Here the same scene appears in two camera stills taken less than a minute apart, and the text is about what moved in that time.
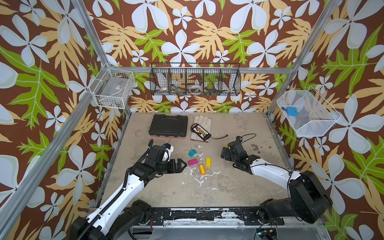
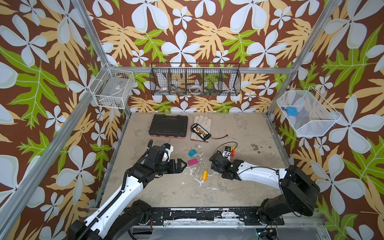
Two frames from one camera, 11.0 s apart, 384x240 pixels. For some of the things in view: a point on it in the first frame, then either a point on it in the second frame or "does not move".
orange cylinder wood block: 202,169 to 205,175
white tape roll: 195,88 does not move
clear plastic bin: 315,115 does not move
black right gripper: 231,152 to 217,162
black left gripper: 174,170 does not move
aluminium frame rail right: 278,140 does not move
